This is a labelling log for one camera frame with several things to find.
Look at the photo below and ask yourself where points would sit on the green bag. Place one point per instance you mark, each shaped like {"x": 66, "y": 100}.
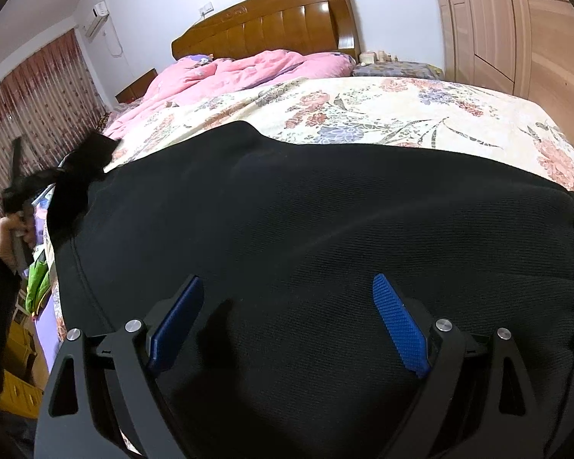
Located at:
{"x": 36, "y": 282}

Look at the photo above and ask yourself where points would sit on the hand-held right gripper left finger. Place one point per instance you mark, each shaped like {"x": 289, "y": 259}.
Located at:
{"x": 177, "y": 325}

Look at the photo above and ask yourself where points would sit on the purple bed sheet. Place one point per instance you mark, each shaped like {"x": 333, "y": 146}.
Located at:
{"x": 45, "y": 330}

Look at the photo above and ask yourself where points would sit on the black pants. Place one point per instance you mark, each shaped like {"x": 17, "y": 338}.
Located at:
{"x": 315, "y": 248}

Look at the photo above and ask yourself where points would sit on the red patterned curtain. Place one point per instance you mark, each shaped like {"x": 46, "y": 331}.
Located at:
{"x": 38, "y": 105}

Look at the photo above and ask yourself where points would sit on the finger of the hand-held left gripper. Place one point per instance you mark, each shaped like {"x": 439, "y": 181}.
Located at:
{"x": 15, "y": 162}

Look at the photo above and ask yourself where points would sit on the brown wooden nightstand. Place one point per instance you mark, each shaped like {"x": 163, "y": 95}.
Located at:
{"x": 136, "y": 86}

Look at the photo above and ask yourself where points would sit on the yellow wooden cabinet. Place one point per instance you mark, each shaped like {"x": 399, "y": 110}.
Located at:
{"x": 19, "y": 368}

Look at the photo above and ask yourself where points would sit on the person's left hand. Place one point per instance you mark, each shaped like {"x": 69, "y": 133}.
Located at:
{"x": 2, "y": 244}

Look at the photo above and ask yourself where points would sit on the white wall socket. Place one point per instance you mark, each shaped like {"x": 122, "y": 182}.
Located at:
{"x": 205, "y": 9}

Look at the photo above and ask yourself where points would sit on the pink quilt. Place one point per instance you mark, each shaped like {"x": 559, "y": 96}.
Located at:
{"x": 229, "y": 76}

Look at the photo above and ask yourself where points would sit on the floral bed blanket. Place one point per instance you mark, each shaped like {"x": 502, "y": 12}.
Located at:
{"x": 363, "y": 105}

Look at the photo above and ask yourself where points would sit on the wooden headboard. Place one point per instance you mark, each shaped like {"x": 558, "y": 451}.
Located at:
{"x": 277, "y": 19}

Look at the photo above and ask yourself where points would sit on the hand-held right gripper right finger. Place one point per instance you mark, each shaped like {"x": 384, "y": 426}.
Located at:
{"x": 402, "y": 325}

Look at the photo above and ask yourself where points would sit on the white air conditioner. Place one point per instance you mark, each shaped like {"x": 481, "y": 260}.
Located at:
{"x": 95, "y": 19}

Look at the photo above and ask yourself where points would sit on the light wooden wardrobe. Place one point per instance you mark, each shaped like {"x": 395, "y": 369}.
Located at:
{"x": 521, "y": 24}

